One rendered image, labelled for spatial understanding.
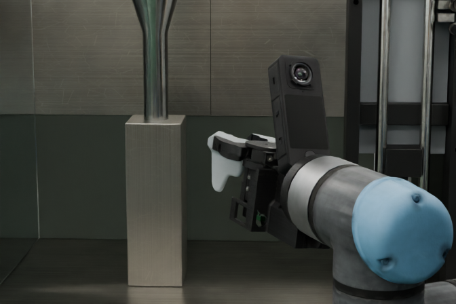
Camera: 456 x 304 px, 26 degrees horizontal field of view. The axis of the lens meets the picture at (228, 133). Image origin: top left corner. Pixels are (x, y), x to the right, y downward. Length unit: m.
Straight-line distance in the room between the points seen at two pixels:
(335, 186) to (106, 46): 1.06
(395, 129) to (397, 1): 0.18
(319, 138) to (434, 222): 0.19
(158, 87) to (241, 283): 0.35
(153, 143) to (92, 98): 0.30
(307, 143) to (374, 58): 0.49
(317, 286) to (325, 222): 0.82
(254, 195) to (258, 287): 0.70
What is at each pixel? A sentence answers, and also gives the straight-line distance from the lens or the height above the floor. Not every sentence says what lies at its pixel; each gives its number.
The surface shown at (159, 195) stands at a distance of 1.59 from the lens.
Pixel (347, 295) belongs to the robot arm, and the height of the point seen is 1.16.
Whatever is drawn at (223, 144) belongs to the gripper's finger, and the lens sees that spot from 0.98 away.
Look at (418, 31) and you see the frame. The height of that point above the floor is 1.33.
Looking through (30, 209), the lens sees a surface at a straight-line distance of 1.85.
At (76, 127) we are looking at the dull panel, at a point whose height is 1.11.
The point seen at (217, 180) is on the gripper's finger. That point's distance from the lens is 1.03.
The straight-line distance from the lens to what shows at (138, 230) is 1.61.
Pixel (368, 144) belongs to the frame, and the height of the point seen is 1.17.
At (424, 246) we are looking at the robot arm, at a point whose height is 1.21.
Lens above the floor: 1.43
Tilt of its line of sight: 10 degrees down
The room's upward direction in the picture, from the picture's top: straight up
